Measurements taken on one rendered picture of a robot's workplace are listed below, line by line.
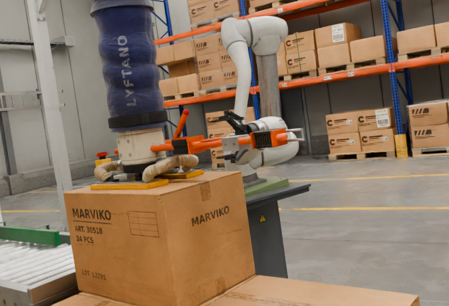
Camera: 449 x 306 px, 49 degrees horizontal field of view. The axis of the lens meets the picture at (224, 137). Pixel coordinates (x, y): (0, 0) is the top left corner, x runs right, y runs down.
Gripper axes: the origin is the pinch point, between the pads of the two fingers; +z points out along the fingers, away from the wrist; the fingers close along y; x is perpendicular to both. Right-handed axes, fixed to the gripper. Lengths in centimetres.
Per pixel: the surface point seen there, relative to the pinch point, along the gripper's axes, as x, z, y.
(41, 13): 346, -143, -139
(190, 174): 10.8, 6.5, 11.5
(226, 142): -17.4, 16.1, 0.2
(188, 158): 8.1, 8.9, 5.2
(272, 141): -36.1, 17.2, 0.9
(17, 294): 72, 50, 50
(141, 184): 13.9, 27.5, 11.3
